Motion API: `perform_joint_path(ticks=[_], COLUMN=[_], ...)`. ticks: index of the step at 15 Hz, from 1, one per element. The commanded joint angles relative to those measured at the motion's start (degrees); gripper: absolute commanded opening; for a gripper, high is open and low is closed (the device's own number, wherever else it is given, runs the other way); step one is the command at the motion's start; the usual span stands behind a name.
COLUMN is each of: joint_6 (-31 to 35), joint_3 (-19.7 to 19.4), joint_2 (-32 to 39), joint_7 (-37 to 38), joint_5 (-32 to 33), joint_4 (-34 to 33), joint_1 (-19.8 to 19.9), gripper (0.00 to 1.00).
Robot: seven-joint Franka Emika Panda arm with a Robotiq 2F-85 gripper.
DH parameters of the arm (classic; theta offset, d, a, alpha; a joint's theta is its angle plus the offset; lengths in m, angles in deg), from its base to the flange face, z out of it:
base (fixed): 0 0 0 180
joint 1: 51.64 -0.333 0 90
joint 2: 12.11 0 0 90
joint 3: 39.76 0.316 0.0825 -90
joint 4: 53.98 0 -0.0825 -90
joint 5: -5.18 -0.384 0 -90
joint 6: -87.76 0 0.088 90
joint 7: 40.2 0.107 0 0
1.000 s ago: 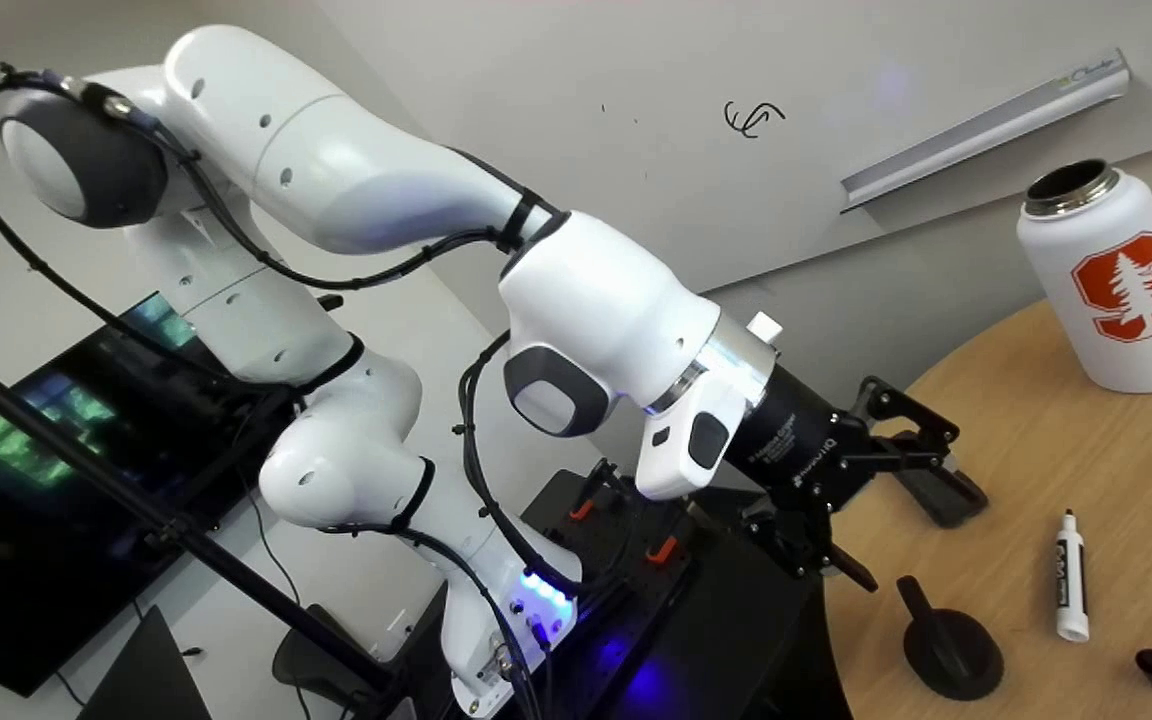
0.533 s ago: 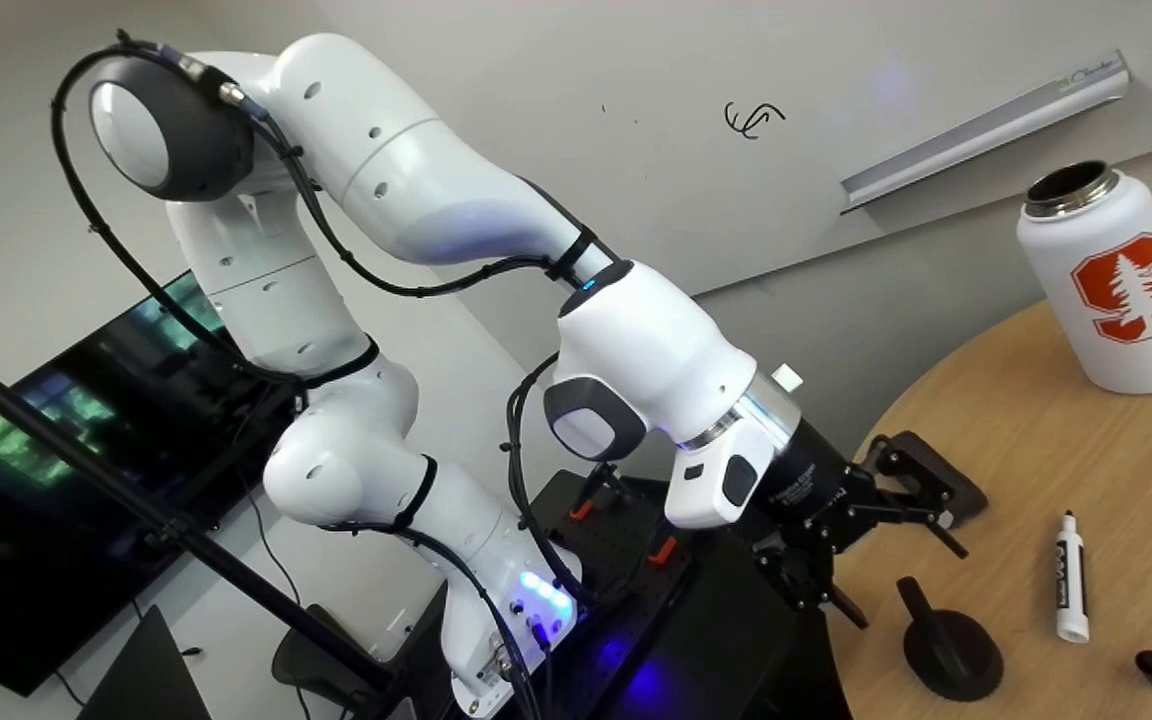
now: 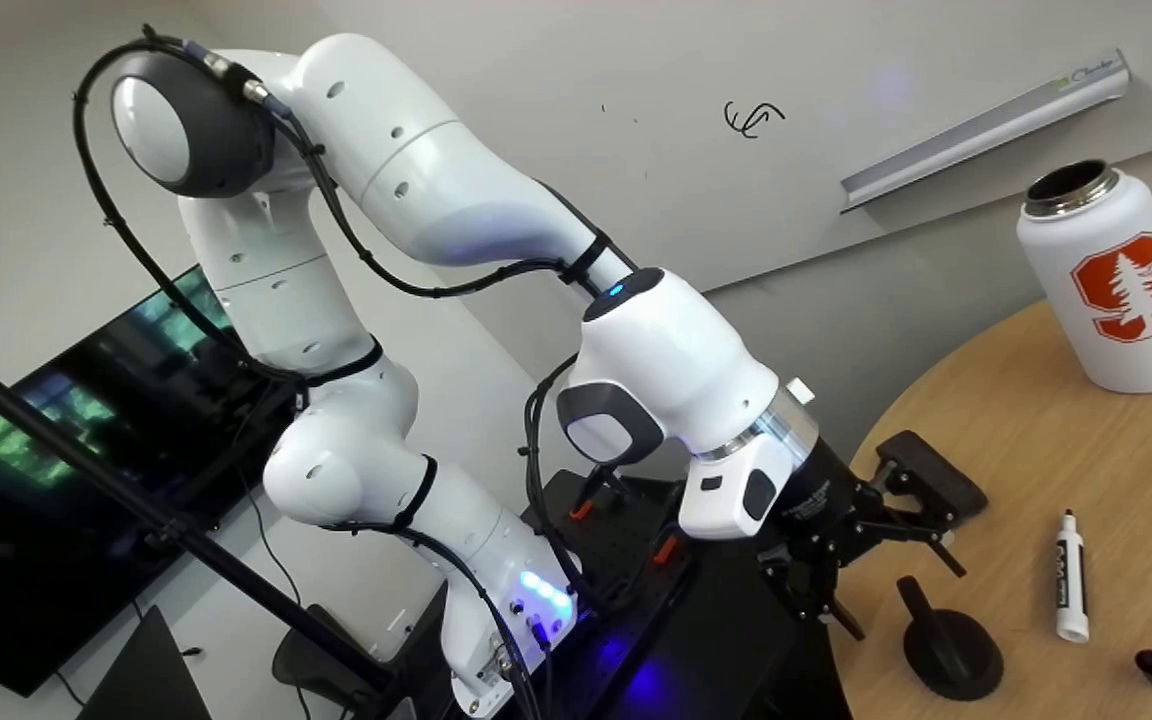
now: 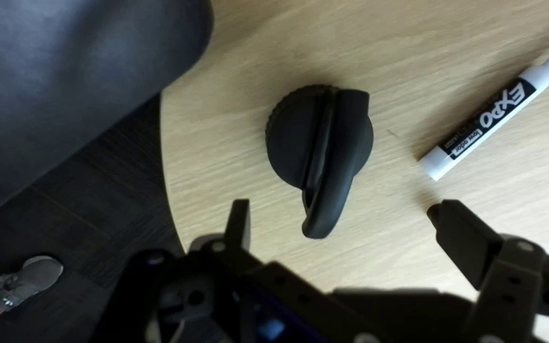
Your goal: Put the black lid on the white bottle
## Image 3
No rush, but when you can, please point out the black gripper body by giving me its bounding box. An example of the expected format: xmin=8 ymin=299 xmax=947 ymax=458
xmin=755 ymin=439 xmax=892 ymax=630

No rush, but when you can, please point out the black bottle lid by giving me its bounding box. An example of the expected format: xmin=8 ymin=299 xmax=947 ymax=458
xmin=896 ymin=574 xmax=1009 ymax=703

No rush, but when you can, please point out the white bottle with red logo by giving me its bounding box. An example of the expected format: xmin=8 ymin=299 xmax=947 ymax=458
xmin=1013 ymin=156 xmax=1152 ymax=398

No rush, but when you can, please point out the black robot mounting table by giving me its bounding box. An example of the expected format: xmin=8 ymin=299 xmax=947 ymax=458
xmin=522 ymin=463 xmax=859 ymax=720

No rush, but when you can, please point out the white marker pen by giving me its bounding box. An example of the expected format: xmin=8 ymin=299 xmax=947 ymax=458
xmin=1053 ymin=506 xmax=1097 ymax=650

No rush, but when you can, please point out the round wooden table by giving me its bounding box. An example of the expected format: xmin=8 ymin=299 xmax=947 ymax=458
xmin=819 ymin=238 xmax=1152 ymax=720

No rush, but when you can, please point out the black stand pole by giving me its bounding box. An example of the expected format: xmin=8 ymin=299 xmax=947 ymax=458
xmin=0 ymin=363 xmax=408 ymax=714

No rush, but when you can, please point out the black angular stand foot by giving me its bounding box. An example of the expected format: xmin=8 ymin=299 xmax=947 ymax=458
xmin=74 ymin=605 xmax=215 ymax=720

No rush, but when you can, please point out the black computer monitor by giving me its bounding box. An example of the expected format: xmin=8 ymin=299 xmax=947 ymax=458
xmin=0 ymin=259 xmax=310 ymax=701

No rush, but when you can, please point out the black clamp with orange handle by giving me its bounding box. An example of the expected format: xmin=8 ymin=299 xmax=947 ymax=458
xmin=646 ymin=525 xmax=688 ymax=577
xmin=560 ymin=471 xmax=634 ymax=532

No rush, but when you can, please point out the white wall whiteboard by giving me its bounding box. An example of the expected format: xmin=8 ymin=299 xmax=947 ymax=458
xmin=313 ymin=0 xmax=1152 ymax=298

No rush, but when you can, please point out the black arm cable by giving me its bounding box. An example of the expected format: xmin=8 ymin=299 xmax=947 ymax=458
xmin=74 ymin=21 xmax=634 ymax=398

